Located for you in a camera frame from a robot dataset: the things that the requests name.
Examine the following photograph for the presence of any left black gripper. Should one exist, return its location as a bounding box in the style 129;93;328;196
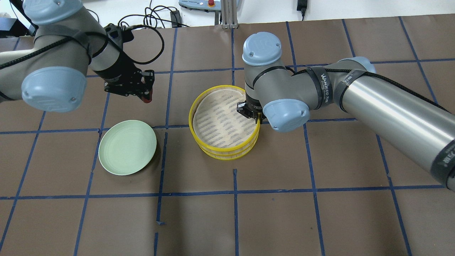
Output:
104;66;155;103

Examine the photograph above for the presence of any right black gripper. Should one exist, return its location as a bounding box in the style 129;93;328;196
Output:
237;96;265;124

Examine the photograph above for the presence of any yellow steamer basket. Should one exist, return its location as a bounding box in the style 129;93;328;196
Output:
188;85;260;160

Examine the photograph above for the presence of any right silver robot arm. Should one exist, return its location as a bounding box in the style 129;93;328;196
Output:
237;31;455;191

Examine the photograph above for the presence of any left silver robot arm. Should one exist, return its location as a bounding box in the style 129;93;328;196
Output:
1;0;155;112

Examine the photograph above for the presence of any mint green plate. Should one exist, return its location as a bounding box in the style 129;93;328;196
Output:
98;120;157;176

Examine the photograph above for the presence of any teach pendant tablet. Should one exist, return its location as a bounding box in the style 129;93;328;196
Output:
178;0;222;12

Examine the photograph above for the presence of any aluminium frame post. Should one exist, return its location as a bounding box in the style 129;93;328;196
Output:
220;0;239;29

